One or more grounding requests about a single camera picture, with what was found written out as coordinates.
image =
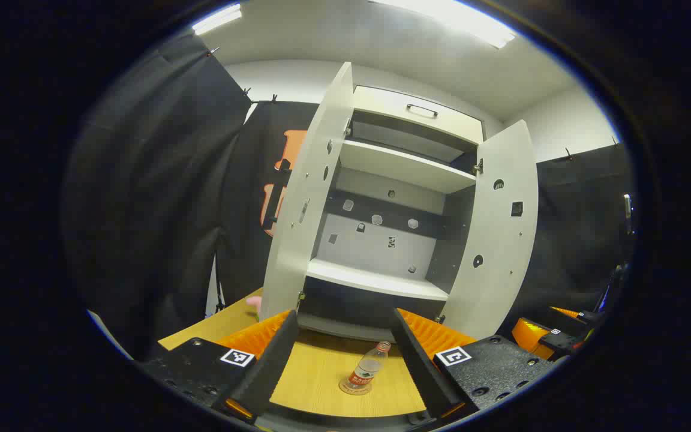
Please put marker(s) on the cabinet door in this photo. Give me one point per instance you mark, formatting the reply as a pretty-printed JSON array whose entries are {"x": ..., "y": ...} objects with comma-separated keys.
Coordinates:
[
  {"x": 303, "y": 228},
  {"x": 495, "y": 270}
]

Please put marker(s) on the pink soft object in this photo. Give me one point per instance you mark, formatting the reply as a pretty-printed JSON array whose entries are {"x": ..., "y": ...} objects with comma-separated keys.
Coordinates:
[{"x": 254, "y": 303}]

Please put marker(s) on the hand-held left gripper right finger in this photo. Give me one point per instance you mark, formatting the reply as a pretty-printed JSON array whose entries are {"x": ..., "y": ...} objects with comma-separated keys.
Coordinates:
[{"x": 420, "y": 372}]

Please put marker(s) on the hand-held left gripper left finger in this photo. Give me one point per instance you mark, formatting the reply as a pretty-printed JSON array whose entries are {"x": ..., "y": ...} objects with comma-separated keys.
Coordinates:
[{"x": 267, "y": 372}]

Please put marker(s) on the clear plastic water bottle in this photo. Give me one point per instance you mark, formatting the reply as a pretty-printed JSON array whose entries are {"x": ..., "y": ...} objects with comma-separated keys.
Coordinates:
[{"x": 364, "y": 372}]

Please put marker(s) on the white cabinet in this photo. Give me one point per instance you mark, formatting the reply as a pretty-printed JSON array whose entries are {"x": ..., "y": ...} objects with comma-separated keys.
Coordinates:
[{"x": 381, "y": 240}]

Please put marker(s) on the white cabinet drawer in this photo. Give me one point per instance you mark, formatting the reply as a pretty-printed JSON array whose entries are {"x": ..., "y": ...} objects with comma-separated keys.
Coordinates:
[{"x": 381, "y": 105}]

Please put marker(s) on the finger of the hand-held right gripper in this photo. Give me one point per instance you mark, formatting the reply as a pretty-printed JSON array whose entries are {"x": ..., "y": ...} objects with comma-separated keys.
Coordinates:
[
  {"x": 590, "y": 318},
  {"x": 561, "y": 343}
]

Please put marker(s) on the ceiling light panel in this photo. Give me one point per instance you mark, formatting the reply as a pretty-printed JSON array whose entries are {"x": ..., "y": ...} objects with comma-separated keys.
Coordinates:
[
  {"x": 471, "y": 24},
  {"x": 216, "y": 19}
]

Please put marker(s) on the black stand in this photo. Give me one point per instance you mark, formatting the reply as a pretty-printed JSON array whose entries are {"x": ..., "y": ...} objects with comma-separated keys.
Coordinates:
[{"x": 219, "y": 294}]

